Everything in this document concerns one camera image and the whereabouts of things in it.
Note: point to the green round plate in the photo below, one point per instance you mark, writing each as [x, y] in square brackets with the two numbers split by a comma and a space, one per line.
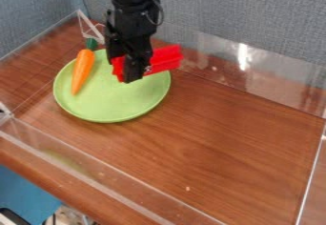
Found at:
[105, 100]

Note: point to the clear acrylic enclosure wall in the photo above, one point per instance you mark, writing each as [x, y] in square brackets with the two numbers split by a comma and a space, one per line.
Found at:
[229, 153]

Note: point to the orange toy carrot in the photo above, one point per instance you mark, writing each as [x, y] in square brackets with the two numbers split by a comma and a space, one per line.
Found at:
[83, 65]

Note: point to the red rectangular block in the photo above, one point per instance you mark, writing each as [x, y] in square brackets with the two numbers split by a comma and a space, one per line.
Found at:
[166, 59]

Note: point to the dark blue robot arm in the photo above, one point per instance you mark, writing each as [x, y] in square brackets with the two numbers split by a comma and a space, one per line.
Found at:
[133, 5]

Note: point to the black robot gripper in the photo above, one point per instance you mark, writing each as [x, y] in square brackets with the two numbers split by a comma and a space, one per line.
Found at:
[127, 33]

